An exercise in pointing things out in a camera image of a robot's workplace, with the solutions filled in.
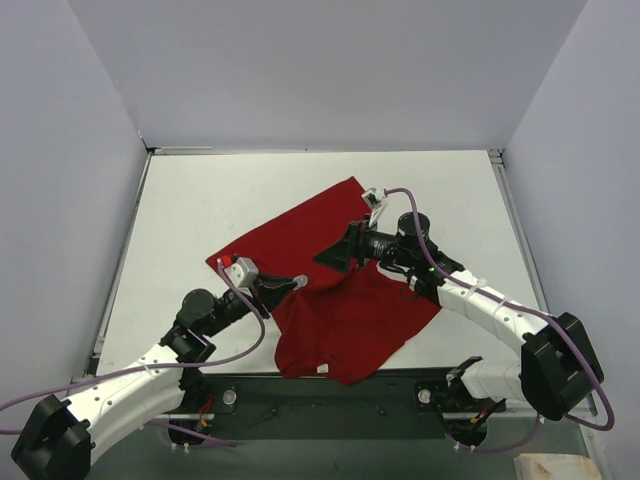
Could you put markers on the red t-shirt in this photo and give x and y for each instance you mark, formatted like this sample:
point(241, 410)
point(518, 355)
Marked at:
point(343, 326)

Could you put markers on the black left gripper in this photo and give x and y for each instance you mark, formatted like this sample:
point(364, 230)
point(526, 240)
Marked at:
point(259, 295)

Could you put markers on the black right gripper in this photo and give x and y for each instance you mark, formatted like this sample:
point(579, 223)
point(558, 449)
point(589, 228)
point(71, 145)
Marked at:
point(356, 244)

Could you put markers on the round brooch badge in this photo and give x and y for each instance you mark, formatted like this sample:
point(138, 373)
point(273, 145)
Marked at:
point(301, 281)

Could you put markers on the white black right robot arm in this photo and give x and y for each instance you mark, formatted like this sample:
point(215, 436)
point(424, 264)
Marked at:
point(556, 367)

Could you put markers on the beige tissue pack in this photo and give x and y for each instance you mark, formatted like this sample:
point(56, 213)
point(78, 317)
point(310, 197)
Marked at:
point(538, 466)

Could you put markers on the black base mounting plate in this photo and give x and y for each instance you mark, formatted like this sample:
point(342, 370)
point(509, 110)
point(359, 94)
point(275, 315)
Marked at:
point(399, 404)

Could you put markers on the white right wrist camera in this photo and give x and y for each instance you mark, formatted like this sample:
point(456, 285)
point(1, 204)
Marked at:
point(377, 201)

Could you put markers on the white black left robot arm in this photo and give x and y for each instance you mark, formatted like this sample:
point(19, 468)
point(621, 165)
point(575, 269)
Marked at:
point(63, 438)

